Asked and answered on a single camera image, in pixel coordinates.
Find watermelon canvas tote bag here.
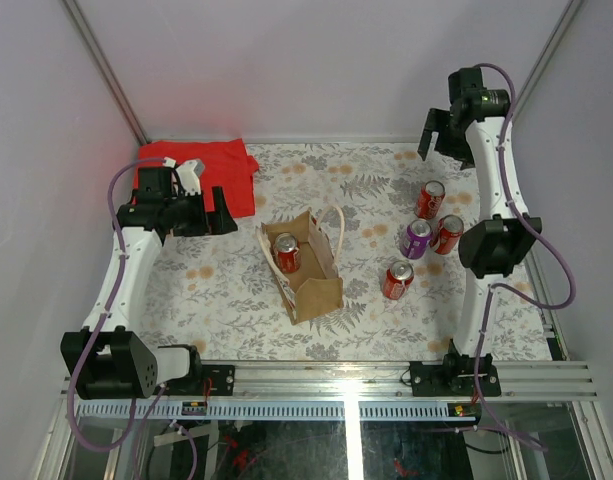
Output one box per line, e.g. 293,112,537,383
255,205,345,325

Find red cola can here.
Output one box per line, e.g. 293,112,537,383
273,232,301,274
382,260,414,300
430,215,464,255
415,180,445,220

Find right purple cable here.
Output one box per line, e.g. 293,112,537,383
470,63,577,454

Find purple cable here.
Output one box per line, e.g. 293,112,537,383
470,63,577,454
65,157,200,480

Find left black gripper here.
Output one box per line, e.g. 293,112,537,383
165,186,238,238

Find white slotted cable duct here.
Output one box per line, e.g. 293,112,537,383
78,399,475,421

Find aluminium front rail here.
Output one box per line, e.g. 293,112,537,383
60,359,600,401

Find floral patterned table mat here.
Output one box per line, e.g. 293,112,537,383
131,143,479,361

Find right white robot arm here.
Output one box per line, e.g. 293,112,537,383
417,63,542,395

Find red folded cloth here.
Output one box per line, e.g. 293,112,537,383
137,139,259,219

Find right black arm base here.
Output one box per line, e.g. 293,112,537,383
409,361,502,398

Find purple soda can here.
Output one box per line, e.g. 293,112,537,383
400,218,433,260

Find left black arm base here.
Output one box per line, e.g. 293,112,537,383
165,364,236,398

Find red cola can front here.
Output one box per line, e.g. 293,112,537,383
382,260,414,300

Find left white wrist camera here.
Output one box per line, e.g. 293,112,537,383
163,157,205,196

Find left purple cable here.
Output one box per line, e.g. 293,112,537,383
65,157,200,480

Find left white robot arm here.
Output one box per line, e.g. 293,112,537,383
60,157,238,400

